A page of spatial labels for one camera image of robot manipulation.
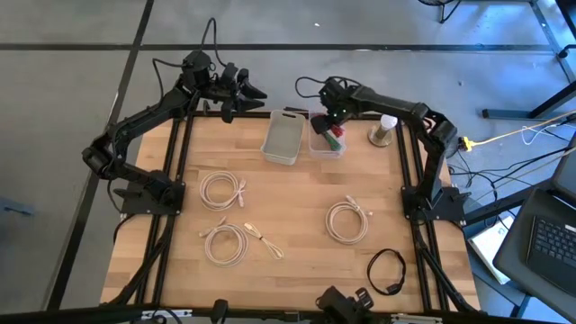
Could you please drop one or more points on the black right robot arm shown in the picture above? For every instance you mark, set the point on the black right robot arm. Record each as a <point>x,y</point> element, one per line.
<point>391,104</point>

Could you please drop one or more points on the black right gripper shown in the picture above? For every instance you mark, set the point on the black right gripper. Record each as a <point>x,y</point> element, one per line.
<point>338,101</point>

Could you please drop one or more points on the black rig crossbar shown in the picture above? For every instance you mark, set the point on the black rig crossbar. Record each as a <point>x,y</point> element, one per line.
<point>67,315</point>

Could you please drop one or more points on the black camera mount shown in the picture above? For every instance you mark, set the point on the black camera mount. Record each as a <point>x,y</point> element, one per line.
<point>342,306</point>

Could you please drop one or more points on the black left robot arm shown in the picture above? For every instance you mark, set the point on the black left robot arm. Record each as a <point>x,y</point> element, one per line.
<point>148,108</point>

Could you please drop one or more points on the clear plastic bin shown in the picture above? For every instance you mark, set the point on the clear plastic bin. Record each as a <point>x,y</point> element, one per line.
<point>317,146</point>

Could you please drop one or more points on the black-framed desk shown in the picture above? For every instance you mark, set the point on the black-framed desk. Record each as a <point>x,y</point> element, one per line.
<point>517,112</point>

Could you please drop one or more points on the dark grey laptop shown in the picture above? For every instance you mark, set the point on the dark grey laptop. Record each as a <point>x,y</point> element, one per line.
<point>513,252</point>

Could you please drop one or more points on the white plastic bin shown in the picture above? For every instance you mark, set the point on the white plastic bin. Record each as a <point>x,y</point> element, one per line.
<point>282,139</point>

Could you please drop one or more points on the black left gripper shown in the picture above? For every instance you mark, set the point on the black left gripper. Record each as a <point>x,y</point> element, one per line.
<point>227,92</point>

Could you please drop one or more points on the black aluminium table frame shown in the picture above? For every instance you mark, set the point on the black aluminium table frame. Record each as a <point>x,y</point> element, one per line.
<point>186,148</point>

